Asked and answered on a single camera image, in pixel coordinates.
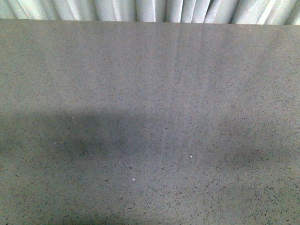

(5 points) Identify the grey pleated curtain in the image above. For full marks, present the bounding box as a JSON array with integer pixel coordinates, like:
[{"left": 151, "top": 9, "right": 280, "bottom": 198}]
[{"left": 0, "top": 0, "right": 300, "bottom": 25}]

